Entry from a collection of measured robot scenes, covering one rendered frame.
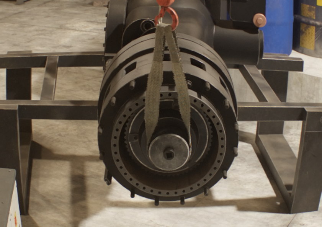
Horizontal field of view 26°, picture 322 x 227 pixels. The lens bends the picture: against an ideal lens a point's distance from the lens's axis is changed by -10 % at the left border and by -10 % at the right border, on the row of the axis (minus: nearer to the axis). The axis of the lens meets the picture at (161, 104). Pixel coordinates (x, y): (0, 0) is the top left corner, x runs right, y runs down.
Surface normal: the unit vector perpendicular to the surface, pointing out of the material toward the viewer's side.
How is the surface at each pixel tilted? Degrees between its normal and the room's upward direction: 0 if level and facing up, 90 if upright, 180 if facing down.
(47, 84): 0
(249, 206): 0
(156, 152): 90
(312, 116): 90
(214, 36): 67
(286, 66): 90
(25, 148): 0
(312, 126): 90
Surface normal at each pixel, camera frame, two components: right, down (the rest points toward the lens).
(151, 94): -0.44, 0.32
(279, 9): 0.43, 0.32
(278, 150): 0.04, -0.94
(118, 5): 0.04, -0.79
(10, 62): 0.10, 0.33
